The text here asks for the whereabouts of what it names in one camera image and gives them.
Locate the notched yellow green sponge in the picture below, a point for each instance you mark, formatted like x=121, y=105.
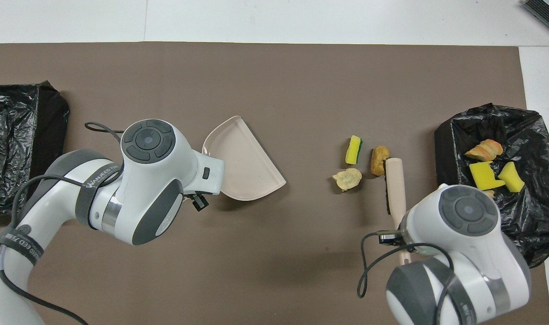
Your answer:
x=482, y=177

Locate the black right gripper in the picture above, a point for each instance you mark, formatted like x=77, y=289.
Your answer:
x=392, y=237

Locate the yellow green sponge strip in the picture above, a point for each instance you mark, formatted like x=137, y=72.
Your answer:
x=353, y=150

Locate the black bag lined bin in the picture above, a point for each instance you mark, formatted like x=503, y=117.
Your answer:
x=536, y=216
x=12, y=135

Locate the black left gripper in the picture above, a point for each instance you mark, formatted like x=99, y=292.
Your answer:
x=197, y=202

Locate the beige hand brush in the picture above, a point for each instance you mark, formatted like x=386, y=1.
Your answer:
x=395, y=180

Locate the pale crumbly bread piece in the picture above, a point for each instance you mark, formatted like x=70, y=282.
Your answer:
x=347, y=179

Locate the dark grey ribbed box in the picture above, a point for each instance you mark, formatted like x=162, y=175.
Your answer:
x=545, y=13

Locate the cream striped croissant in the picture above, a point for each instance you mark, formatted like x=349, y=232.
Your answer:
x=489, y=193

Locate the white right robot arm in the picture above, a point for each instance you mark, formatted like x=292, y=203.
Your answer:
x=468, y=253

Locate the beige plastic dustpan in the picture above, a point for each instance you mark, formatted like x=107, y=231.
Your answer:
x=243, y=162

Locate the orange croissant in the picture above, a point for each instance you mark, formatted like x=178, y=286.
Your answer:
x=484, y=150

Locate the brown bread roll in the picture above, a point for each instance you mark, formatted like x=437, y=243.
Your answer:
x=378, y=160

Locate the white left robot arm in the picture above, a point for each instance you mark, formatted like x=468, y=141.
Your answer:
x=143, y=180

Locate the brown table mat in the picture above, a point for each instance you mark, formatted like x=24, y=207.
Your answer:
x=274, y=76

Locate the yellow sponge wedge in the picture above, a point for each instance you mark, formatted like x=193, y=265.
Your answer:
x=512, y=178

